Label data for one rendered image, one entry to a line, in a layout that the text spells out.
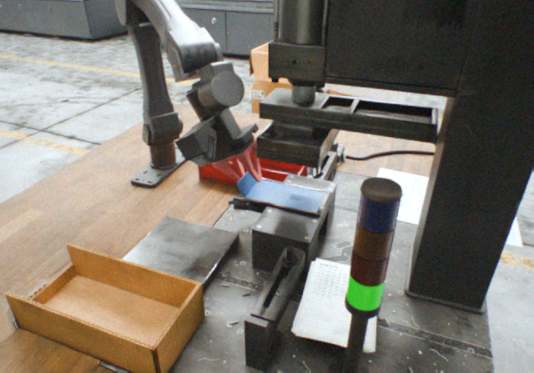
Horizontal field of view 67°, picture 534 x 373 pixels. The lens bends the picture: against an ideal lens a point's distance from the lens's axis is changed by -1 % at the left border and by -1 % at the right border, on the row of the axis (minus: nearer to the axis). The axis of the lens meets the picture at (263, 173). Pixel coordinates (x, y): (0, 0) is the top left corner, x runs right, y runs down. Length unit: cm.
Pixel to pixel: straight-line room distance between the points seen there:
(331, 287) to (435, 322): 17
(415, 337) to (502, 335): 138
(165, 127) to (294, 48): 46
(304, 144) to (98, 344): 39
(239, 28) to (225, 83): 514
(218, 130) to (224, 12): 518
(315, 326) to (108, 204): 55
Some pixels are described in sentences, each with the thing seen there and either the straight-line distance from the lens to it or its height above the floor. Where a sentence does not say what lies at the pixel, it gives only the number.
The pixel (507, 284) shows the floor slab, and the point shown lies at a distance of 229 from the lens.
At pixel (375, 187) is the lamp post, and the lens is 39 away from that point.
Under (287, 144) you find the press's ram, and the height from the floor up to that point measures 114.
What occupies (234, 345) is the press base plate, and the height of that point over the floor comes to 90.
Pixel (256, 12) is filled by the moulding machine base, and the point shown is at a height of 66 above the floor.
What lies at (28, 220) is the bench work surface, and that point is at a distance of 97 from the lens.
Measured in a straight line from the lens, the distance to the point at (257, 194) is 75.
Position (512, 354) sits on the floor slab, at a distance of 199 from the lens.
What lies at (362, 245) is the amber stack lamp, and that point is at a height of 113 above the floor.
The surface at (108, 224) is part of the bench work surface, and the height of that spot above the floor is 90.
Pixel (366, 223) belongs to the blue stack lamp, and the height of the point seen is 116.
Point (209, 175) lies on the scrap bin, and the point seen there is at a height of 92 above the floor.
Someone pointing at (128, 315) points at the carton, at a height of 90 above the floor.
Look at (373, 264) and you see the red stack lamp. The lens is 43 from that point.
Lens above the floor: 139
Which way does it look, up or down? 29 degrees down
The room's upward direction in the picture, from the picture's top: straight up
